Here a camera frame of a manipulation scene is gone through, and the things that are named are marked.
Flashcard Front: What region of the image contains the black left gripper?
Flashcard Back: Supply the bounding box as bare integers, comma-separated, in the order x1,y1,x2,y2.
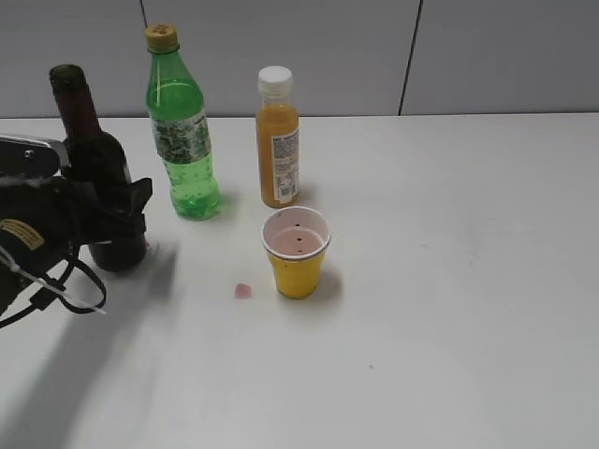
1,178,153,313

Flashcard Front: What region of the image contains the dark red wine bottle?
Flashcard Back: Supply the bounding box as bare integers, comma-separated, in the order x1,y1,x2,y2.
50,65,146,272

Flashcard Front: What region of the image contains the yellow paper cup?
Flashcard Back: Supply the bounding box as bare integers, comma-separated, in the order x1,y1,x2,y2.
261,206,332,299

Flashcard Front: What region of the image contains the pink wine stain spot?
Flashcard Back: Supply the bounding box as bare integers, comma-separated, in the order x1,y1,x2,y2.
234,283,253,299

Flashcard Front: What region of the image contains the green plastic soda bottle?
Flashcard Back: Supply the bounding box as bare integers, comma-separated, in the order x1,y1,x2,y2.
145,23,220,220

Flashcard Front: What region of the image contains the orange juice bottle white cap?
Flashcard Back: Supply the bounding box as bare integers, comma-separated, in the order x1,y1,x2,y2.
256,65,300,209

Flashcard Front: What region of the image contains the black cable with zip tie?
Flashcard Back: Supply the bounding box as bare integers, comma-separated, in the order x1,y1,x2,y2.
0,242,108,328

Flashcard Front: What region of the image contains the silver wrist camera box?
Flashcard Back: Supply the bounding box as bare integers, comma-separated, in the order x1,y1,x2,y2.
1,134,70,180

